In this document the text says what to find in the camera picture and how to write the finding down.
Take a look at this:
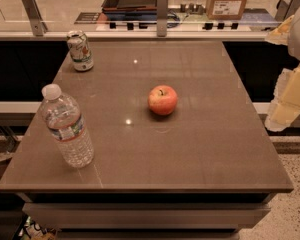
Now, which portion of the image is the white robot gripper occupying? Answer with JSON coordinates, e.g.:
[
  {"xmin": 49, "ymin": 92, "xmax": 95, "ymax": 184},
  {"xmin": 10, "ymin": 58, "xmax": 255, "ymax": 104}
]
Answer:
[{"xmin": 265, "ymin": 8, "xmax": 300, "ymax": 132}]

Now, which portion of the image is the clear plastic water bottle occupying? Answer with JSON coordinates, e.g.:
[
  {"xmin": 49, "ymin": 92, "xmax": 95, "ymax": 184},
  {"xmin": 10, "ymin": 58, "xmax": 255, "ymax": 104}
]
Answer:
[{"xmin": 40, "ymin": 84, "xmax": 94, "ymax": 168}]

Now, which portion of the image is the cardboard box with label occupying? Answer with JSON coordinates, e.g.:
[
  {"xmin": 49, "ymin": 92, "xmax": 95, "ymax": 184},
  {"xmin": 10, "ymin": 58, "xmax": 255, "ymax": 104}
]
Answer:
[{"xmin": 206, "ymin": 0, "xmax": 247, "ymax": 20}]

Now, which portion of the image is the red apple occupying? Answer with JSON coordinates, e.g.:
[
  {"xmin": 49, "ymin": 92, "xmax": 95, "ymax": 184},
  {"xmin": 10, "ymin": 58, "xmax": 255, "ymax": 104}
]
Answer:
[{"xmin": 148, "ymin": 85, "xmax": 178, "ymax": 116}]

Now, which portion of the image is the white green soda can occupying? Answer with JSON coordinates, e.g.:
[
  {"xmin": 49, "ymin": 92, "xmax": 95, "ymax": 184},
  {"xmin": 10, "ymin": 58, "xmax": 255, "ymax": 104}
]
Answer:
[{"xmin": 67, "ymin": 30, "xmax": 94, "ymax": 72}]

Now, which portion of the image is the brown table drawer unit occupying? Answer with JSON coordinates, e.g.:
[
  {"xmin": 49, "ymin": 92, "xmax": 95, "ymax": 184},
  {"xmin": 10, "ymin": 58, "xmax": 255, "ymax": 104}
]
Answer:
[{"xmin": 23, "ymin": 198, "xmax": 270, "ymax": 240}]

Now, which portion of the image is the glass partition panel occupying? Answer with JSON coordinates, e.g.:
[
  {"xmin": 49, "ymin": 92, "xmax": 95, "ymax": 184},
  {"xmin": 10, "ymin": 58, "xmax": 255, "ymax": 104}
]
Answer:
[{"xmin": 0, "ymin": 0, "xmax": 283, "ymax": 39}]

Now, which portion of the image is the right metal glass bracket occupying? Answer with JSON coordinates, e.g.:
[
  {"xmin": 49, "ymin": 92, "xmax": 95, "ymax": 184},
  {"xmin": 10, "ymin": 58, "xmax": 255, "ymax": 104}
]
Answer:
[{"xmin": 275, "ymin": 0, "xmax": 300, "ymax": 22}]

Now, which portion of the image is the metal glass bracket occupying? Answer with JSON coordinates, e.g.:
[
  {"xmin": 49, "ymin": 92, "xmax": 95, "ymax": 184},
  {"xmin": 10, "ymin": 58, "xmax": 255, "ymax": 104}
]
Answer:
[
  {"xmin": 21, "ymin": 0, "xmax": 48, "ymax": 36},
  {"xmin": 157, "ymin": 0, "xmax": 168, "ymax": 37},
  {"xmin": 275, "ymin": 0, "xmax": 300, "ymax": 22}
]

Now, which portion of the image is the middle metal glass bracket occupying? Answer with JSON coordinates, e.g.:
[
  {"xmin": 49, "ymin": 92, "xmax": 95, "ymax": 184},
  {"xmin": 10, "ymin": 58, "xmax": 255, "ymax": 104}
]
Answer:
[{"xmin": 157, "ymin": 0, "xmax": 168, "ymax": 37}]

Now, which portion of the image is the left metal glass bracket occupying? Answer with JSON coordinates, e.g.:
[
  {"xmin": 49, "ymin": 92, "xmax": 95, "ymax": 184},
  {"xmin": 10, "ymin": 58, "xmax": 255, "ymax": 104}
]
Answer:
[{"xmin": 21, "ymin": 0, "xmax": 48, "ymax": 36}]

